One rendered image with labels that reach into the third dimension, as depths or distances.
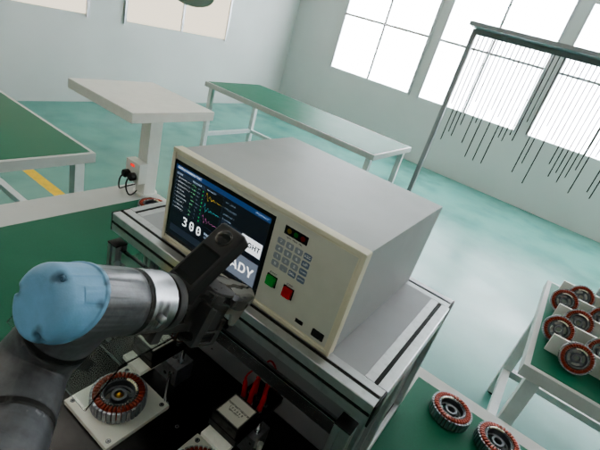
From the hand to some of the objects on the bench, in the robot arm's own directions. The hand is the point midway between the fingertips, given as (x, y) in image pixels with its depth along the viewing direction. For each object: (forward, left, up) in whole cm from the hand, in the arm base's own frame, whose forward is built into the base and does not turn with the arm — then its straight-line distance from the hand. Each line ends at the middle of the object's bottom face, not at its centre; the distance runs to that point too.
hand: (249, 289), depth 69 cm
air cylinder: (+8, -3, -42) cm, 42 cm away
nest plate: (-9, +20, -42) cm, 47 cm away
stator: (-9, +20, -40) cm, 46 cm away
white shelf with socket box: (+40, +104, -44) cm, 120 cm away
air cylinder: (+5, +21, -42) cm, 47 cm away
